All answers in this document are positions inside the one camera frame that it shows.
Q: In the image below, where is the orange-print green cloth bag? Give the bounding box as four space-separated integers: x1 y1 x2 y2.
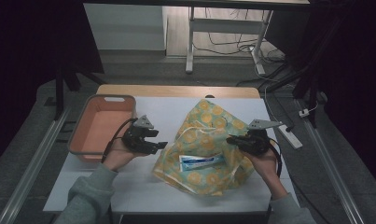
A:
152 98 256 198

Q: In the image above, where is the black metal stand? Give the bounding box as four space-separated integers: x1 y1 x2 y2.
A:
52 54 106 121
263 59 321 129

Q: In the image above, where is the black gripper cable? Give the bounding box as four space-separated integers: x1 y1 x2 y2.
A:
100 117 139 163
267 137 284 224

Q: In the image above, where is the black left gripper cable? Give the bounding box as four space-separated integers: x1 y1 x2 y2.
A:
100 117 139 163

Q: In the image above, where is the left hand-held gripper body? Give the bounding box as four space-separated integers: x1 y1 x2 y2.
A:
121 115 155 155

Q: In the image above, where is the dark curtain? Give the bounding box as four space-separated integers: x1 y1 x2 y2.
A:
0 0 104 169
266 0 376 188

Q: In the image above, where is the white desk frame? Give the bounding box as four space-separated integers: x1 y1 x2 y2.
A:
185 6 274 76

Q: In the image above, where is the aluminium floor rail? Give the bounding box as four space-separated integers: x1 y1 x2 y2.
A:
296 99 366 224
0 105 72 224

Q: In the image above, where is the person's left hand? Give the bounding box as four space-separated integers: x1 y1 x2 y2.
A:
102 138 146 173

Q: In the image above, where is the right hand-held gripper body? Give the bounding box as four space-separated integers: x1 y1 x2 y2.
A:
239 119 284 157

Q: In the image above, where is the white cabinet panel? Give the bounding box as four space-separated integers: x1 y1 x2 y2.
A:
83 3 168 51

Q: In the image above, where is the white power strip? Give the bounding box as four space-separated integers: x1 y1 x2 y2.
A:
277 124 304 149

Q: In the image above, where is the tangle of floor cables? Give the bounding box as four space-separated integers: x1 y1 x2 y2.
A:
193 8 286 64

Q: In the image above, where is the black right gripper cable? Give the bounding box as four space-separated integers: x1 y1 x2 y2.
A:
267 137 284 224

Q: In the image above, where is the orange plastic basket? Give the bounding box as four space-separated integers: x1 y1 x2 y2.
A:
67 93 137 163

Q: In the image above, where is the black power strip cable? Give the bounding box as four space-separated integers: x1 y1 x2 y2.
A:
263 83 296 133

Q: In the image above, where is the white table mat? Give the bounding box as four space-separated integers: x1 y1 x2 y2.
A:
43 95 300 216

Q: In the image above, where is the person's right hand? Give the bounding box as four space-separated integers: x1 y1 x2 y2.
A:
243 148 283 189

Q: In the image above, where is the blue and white toothpaste tube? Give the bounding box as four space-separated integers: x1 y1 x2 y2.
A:
178 152 227 173

